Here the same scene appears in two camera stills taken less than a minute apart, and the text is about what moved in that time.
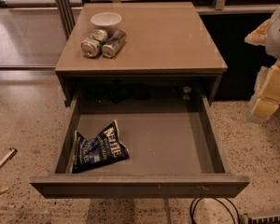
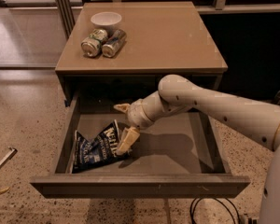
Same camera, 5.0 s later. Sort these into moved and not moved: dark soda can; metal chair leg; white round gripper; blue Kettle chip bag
Moved: white round gripper
Not moved: metal chair leg; dark soda can; blue Kettle chip bag
